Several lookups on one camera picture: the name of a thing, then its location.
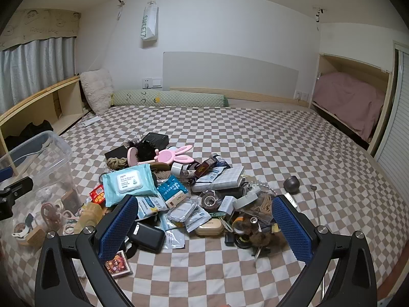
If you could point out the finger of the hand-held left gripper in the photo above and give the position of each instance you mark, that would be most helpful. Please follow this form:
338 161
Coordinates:
20 186
5 175

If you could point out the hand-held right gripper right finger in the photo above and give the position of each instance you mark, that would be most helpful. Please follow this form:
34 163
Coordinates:
292 230

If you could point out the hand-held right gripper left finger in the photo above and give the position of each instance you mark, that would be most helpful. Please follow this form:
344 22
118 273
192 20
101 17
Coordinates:
118 227

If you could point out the black zip case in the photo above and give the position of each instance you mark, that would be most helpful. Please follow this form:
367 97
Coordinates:
147 234

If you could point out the clear plastic container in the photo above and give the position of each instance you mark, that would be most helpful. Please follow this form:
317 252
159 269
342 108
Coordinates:
60 156

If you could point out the white scrunchie in bag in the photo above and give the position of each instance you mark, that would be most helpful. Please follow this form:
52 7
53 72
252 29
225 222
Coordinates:
43 193

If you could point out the brown fur pompom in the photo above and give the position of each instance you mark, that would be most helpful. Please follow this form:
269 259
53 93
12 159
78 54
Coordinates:
263 236

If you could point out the metal telescopic stick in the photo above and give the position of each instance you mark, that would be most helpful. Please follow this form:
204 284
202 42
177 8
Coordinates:
316 204

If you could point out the ornate red card box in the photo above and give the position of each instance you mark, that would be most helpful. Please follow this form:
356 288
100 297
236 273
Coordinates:
119 263

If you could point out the white sachet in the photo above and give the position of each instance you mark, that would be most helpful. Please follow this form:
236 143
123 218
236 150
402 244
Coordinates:
150 207

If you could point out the dark round knob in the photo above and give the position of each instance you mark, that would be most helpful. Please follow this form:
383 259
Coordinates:
291 184

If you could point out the blue wet wipes pack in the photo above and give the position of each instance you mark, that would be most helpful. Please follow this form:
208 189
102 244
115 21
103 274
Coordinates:
131 182

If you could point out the black cloth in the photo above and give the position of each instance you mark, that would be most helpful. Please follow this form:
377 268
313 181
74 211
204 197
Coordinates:
28 132

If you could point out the wooden block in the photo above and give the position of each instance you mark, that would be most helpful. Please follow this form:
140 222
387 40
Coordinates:
35 236

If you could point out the blue tissue packet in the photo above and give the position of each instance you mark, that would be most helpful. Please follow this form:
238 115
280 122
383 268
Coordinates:
171 192

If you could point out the clear plastic box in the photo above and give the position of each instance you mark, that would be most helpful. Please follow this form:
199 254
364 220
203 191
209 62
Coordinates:
182 212

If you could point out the white charger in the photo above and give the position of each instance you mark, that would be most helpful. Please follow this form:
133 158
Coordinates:
227 205

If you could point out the pink hair hoop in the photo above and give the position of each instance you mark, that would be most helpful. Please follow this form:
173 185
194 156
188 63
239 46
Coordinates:
131 157

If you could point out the small black box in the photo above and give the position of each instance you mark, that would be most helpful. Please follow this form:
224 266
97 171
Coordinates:
115 153

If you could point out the white tape roll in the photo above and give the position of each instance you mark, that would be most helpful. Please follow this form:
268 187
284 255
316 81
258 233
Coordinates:
176 169

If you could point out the black furry hair clip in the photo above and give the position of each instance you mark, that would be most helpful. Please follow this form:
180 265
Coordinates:
144 148

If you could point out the beige earbud case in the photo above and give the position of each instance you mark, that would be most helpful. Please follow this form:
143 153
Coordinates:
209 227

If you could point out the clear tape roll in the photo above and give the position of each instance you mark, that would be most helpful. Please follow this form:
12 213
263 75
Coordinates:
209 200

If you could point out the white gridded box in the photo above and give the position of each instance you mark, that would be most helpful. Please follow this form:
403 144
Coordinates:
220 179

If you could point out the pink rabbit hand mirror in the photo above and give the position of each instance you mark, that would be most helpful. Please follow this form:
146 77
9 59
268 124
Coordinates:
175 156

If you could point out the white paper packet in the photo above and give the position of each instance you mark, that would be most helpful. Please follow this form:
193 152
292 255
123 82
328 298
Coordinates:
91 121

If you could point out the wooden shelf unit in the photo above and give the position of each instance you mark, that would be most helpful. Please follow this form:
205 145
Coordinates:
68 99

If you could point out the brown bottle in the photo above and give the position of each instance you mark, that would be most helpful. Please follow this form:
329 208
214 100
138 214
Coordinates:
203 168

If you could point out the grey curtain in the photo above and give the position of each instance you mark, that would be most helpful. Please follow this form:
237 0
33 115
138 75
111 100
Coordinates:
32 67

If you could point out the white fluffy pillow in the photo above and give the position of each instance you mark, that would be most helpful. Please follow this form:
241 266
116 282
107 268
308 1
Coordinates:
96 89

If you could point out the green bolster pillow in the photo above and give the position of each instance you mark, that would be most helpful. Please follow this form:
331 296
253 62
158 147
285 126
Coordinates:
169 98

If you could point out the wooden slat headboard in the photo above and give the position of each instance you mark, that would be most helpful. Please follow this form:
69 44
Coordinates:
255 96

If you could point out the pink blanket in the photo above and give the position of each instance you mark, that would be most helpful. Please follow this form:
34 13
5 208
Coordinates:
348 102

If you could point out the white louvered door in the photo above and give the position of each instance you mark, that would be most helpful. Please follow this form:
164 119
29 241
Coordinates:
394 134

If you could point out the beige curtain valance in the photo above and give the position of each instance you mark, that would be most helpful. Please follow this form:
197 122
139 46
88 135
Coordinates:
41 22

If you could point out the grey headboard panel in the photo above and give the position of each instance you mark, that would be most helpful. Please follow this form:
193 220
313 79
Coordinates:
230 72

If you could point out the white hanging bag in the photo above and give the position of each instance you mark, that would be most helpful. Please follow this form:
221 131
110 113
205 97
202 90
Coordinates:
149 22

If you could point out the small white wall socket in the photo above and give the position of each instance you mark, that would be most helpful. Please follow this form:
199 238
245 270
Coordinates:
301 95

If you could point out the white wall socket panel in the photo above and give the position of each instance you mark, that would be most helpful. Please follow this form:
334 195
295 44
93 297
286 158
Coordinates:
151 83

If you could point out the wooden alcove frame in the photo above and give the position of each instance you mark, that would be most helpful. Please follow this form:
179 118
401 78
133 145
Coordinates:
383 108

